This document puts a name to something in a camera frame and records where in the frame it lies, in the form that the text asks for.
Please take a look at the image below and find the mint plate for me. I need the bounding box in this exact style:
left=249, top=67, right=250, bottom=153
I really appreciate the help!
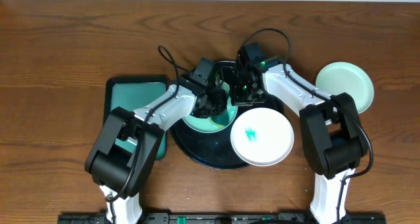
left=182, top=83, right=238, bottom=133
left=316, top=62, right=374, bottom=114

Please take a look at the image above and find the rectangular black water tray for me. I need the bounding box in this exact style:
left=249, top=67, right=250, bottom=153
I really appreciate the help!
left=103, top=75, right=169, bottom=162

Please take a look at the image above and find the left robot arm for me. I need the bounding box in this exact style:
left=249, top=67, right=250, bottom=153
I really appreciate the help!
left=85, top=58, right=228, bottom=223

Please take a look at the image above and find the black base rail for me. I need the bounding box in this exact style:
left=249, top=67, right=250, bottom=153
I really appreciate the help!
left=57, top=212, right=387, bottom=224

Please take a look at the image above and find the white plate with stain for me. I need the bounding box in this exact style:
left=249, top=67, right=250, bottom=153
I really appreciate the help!
left=230, top=108, right=295, bottom=167

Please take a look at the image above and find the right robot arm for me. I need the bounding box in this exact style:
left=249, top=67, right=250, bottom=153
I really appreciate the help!
left=230, top=42, right=373, bottom=223

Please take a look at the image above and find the round black tray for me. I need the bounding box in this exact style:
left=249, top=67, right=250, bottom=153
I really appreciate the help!
left=170, top=98, right=284, bottom=169

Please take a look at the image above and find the green yellow sponge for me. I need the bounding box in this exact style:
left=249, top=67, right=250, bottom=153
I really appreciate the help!
left=209, top=110, right=230, bottom=128

